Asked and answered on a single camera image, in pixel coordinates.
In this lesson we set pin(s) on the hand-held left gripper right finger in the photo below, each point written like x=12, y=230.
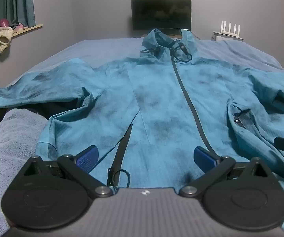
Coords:
x=204, y=159

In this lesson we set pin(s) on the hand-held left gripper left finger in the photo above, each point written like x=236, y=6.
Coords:
x=87, y=158

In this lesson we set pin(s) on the teal zip jacket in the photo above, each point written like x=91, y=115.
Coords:
x=161, y=98

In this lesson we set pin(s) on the light blue fleece blanket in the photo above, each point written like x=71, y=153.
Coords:
x=11, y=148

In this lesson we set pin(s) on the white router with antennas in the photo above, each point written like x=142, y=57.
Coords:
x=230, y=30

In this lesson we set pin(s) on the wooden window sill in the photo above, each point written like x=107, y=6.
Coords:
x=31, y=28

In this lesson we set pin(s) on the black monitor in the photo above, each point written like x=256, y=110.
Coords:
x=161, y=13

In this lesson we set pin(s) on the pink round toy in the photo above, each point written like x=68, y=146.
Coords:
x=3, y=22

